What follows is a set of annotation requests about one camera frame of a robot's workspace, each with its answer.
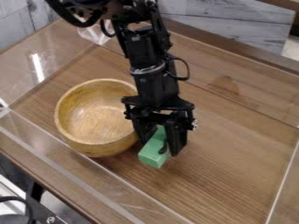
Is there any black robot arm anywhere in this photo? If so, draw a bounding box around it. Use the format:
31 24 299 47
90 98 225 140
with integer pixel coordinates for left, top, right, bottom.
46 0 197 156

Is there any black table leg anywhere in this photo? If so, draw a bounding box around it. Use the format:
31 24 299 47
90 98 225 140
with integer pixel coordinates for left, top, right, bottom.
27 182 46 202

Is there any black cable under table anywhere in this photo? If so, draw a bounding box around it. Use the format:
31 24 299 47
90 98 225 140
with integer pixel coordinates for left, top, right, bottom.
0 196 35 224

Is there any clear acrylic corner bracket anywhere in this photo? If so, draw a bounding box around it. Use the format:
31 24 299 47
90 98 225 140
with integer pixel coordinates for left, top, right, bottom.
75 15 113 46

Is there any green rectangular block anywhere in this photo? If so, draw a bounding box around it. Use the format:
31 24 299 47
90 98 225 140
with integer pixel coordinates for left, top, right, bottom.
138 123 171 168

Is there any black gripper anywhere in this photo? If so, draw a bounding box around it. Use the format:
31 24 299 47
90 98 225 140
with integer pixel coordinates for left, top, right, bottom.
122 60 197 157

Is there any clear acrylic tray wall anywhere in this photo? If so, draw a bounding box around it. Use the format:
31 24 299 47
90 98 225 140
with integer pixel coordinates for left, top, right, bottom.
0 105 193 224

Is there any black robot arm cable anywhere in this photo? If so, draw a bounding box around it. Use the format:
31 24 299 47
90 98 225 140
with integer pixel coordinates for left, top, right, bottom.
165 53 193 81

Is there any brown wooden bowl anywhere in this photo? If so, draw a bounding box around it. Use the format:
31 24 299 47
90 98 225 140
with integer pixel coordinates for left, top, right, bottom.
54 78 138 158

